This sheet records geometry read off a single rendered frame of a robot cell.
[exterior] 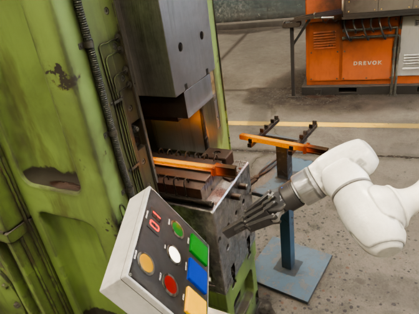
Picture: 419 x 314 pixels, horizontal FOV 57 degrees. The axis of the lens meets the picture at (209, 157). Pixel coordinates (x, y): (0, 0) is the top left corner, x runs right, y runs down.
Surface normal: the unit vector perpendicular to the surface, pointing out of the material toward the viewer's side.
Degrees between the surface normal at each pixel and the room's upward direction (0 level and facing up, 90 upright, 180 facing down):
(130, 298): 90
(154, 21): 90
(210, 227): 90
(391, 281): 0
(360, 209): 38
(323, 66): 90
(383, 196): 19
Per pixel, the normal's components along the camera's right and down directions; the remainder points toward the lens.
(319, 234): -0.13, -0.87
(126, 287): -0.01, 0.49
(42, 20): -0.43, 0.47
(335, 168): -0.56, -0.37
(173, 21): 0.89, 0.11
